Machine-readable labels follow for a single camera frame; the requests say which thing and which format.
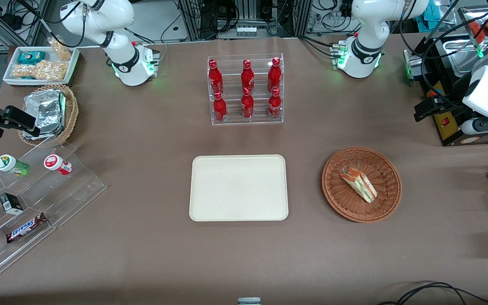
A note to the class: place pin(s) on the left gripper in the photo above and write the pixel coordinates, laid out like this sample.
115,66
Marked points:
450,103

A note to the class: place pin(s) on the triangle sandwich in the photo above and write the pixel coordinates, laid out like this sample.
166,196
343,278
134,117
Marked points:
360,185

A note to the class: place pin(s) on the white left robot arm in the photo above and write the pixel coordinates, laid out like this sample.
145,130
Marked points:
360,51

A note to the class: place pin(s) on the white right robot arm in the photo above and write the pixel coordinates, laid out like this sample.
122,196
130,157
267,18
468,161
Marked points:
122,59

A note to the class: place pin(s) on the white rectangular snack tray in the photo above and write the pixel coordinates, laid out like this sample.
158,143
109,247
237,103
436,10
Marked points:
10,70

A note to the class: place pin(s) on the light tan wicker basket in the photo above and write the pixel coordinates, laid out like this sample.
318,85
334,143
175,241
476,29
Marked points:
73,111

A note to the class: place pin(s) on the round brown wicker basket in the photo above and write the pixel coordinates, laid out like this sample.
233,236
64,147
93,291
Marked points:
386,190

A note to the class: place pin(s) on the cream plastic tray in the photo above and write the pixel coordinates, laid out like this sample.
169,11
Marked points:
238,188

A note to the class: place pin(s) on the black food warmer cabinet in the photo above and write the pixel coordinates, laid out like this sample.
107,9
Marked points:
447,127

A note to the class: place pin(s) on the green lid snack cup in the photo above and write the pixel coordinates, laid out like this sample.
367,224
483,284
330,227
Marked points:
10,164

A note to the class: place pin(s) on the silver foil package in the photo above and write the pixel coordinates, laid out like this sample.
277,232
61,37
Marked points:
53,132
44,108

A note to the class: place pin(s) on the steel food pan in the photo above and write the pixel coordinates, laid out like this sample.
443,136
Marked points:
464,55

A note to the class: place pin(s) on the long clear nut bag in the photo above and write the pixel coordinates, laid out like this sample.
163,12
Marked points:
40,70

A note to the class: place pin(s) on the red lid snack cup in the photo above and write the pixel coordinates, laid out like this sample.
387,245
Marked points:
56,163

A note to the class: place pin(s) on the teal snack packet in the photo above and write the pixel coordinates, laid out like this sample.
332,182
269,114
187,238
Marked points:
31,56

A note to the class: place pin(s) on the small black box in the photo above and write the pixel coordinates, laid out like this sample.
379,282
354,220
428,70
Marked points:
11,203

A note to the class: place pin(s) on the teal paper packet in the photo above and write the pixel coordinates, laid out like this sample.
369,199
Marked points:
431,15

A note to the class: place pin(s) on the small clear nut bag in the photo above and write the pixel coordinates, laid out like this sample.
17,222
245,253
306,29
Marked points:
61,50

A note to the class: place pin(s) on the red packaged food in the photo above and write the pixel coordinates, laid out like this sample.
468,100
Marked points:
487,29

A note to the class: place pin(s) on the clear acrylic stepped stand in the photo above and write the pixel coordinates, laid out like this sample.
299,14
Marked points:
72,192

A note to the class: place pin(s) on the snickers chocolate bar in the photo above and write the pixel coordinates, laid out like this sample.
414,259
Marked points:
26,228

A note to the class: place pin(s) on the red cola bottle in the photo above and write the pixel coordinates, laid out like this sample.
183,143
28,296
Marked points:
247,106
247,76
220,109
274,75
274,106
215,78

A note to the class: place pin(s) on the clear acrylic bottle rack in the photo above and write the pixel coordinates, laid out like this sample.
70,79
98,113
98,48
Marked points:
231,84

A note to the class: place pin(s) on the aluminium equipment rack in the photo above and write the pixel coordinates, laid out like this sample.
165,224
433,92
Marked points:
248,12

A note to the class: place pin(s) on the grey device edge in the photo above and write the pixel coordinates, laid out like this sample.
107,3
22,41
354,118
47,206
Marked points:
249,301

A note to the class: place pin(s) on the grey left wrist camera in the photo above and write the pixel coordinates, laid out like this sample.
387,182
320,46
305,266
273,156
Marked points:
479,126

